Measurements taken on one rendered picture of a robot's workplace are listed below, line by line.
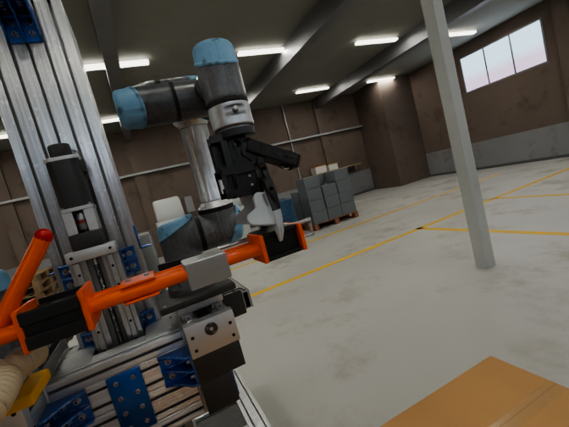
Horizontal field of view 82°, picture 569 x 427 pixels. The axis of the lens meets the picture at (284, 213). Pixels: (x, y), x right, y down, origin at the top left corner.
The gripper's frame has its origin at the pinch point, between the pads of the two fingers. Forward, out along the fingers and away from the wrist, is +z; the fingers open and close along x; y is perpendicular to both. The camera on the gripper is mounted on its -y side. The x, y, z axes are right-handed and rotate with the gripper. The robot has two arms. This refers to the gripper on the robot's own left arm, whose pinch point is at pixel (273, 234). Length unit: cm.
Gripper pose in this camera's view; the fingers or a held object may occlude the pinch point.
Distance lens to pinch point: 61.4
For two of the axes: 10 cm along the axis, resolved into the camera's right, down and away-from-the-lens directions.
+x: 3.8, -0.1, -9.3
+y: -8.9, 2.7, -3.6
